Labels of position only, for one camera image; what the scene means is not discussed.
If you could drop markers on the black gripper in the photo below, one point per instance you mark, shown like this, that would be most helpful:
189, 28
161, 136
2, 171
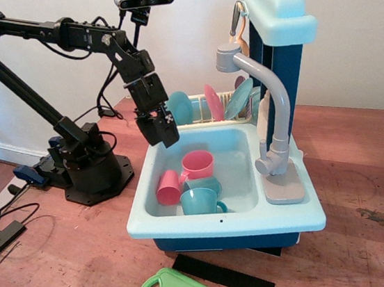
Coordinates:
155, 121

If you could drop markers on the grey faucet lever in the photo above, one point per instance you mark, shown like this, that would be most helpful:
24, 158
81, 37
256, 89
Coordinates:
263, 164

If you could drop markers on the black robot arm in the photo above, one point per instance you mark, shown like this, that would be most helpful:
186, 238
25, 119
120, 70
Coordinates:
46, 65

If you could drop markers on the teal plate left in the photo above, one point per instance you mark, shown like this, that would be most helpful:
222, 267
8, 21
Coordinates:
180, 106

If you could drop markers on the teal plate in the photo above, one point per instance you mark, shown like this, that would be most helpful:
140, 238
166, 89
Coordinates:
180, 106
239, 99

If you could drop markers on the cream dish rack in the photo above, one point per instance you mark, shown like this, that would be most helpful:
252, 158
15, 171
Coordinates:
205, 115

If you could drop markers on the large pink cup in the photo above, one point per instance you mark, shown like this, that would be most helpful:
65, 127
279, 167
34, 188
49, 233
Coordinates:
196, 164

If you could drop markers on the pink plate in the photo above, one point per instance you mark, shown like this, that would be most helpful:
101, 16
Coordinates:
214, 103

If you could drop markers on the small pink cup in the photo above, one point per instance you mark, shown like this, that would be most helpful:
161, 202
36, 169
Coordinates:
169, 190

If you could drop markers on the rear teal cup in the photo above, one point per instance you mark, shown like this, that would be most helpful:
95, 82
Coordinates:
207, 182

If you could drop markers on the teal cup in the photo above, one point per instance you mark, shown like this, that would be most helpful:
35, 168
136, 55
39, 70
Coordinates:
207, 182
198, 201

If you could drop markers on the front teal cup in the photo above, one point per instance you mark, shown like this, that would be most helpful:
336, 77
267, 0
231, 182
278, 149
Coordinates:
198, 201

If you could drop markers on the teal plate right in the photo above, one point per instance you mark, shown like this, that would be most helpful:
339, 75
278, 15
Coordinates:
239, 99

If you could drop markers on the purple plate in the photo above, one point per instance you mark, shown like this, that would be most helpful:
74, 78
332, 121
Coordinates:
239, 80

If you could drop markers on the light blue toy sink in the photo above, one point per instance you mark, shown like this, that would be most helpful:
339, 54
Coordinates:
278, 31

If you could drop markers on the orange hanging utensil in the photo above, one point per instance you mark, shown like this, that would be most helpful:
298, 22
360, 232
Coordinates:
238, 38

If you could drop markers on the grey toy faucet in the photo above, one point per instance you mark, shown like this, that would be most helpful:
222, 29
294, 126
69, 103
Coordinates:
282, 185

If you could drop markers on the blue table clamp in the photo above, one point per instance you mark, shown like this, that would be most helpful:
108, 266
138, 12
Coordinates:
31, 176

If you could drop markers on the black hanging utensil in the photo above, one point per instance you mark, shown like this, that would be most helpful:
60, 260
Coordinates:
235, 18

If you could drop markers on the black velcro strip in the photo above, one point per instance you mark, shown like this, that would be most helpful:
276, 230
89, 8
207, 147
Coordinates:
217, 274

